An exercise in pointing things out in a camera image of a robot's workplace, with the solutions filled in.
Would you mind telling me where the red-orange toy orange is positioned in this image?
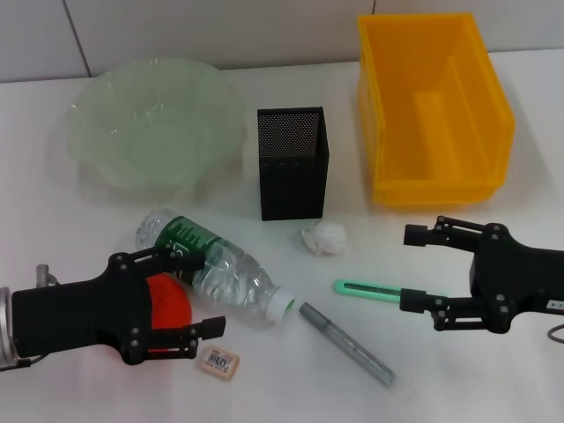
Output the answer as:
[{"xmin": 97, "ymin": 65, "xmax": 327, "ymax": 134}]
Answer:
[{"xmin": 147, "ymin": 273, "xmax": 194, "ymax": 353}]

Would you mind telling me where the black mesh pen holder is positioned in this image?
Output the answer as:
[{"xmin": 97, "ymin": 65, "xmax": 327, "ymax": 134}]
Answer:
[{"xmin": 256, "ymin": 106, "xmax": 330, "ymax": 221}]

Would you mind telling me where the grey glitter marker pen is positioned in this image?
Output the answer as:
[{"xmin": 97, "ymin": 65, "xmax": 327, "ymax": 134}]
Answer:
[{"xmin": 299, "ymin": 301, "xmax": 397, "ymax": 389}]

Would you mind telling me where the green glass fruit plate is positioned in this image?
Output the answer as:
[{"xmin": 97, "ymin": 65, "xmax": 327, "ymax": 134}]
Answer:
[{"xmin": 64, "ymin": 56, "xmax": 248, "ymax": 204}]

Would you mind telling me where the beige eraser with barcode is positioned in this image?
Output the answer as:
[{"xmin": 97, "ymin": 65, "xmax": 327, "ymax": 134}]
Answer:
[{"xmin": 197, "ymin": 345, "xmax": 242, "ymax": 382}]

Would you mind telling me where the white paper ball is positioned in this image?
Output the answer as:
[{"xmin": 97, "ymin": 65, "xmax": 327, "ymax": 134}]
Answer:
[{"xmin": 301, "ymin": 220, "xmax": 349, "ymax": 256}]

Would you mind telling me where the left gripper silver cable connector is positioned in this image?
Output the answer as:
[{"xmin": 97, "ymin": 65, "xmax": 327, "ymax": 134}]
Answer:
[{"xmin": 34, "ymin": 263, "xmax": 62, "ymax": 288}]

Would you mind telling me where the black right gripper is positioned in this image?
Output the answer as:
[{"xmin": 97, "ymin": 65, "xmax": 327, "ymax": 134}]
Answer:
[{"xmin": 398, "ymin": 215, "xmax": 564, "ymax": 334}]

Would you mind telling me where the clear green-label water bottle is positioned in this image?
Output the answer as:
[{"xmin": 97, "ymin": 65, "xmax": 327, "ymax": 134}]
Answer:
[{"xmin": 134, "ymin": 209, "xmax": 297, "ymax": 330}]

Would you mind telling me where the yellow plastic bin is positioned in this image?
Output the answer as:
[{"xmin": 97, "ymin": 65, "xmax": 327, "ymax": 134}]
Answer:
[{"xmin": 356, "ymin": 11, "xmax": 516, "ymax": 207}]

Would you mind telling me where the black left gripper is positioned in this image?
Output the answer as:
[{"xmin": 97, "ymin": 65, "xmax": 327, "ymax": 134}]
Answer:
[{"xmin": 11, "ymin": 244, "xmax": 207, "ymax": 367}]

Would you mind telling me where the mint green utility knife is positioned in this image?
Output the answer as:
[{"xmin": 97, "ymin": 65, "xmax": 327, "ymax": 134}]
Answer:
[{"xmin": 332, "ymin": 278, "xmax": 450, "ymax": 306}]

